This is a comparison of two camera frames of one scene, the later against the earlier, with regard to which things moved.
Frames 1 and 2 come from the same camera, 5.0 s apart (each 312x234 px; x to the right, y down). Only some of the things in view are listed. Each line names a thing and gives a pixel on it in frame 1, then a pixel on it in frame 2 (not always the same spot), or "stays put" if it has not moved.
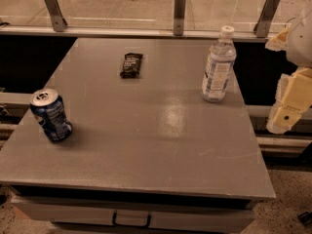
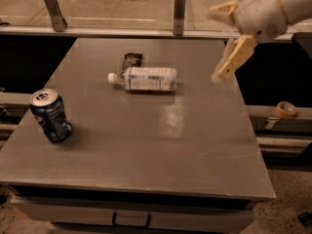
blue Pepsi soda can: x=48 y=109 stays put
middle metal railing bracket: x=179 y=11 stays put
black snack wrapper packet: x=132 y=64 stays put
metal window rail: x=129 y=32 stays put
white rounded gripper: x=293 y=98 -> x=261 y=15
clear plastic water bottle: x=219 y=66 -> x=146 y=79
